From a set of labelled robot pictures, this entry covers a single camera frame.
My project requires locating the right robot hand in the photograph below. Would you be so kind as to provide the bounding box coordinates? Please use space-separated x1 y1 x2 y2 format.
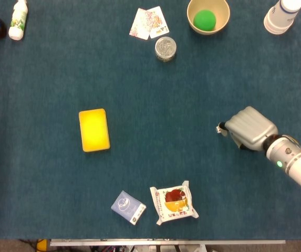
217 106 279 152

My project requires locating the white snack packet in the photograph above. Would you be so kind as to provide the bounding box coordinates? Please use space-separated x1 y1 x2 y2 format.
149 180 200 226

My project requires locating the yellow sponge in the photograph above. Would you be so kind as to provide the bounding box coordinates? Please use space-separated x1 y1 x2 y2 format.
78 108 111 153

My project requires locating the yellow object under table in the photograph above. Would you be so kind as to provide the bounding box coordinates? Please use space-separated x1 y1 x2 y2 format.
36 239 49 252

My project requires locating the stack of white paper cups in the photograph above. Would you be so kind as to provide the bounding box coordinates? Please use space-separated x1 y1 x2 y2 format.
263 0 301 35

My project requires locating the beige bowl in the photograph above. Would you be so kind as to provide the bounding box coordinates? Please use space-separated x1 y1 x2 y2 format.
186 0 231 35

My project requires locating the round metal tin can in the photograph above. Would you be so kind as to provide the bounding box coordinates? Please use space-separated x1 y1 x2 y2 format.
154 36 178 63

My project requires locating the green ball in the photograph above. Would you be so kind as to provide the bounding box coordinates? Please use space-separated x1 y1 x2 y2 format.
193 9 217 31

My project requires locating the white bottle green label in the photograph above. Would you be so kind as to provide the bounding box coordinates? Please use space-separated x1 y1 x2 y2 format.
8 0 29 41

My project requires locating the face playing card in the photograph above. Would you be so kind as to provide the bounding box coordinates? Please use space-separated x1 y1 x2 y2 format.
146 6 170 39

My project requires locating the blue tissue pack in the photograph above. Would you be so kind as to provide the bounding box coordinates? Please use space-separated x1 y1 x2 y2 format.
110 190 147 226

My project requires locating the playing card red pattern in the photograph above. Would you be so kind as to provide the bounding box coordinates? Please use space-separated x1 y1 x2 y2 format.
129 7 151 40

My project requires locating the aluminium frame rail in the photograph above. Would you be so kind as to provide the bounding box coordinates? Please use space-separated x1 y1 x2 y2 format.
49 239 286 247

